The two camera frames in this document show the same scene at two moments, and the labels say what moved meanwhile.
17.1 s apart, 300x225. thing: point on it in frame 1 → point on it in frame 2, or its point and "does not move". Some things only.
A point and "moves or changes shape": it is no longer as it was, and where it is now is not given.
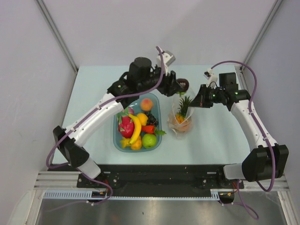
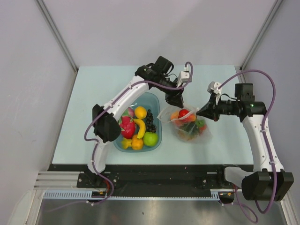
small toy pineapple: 180,116 → 188,131
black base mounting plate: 159,177 does not move
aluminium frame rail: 58,180 does not move
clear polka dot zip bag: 180,116 moves or changes shape
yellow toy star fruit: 125,142 does not move
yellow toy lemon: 143,118 → 140,112
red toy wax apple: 131,110 → 182,112
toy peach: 146,104 → 175,115
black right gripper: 200,100 → 211,110
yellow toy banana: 138,129 → 142,128
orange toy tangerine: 137,145 does not move
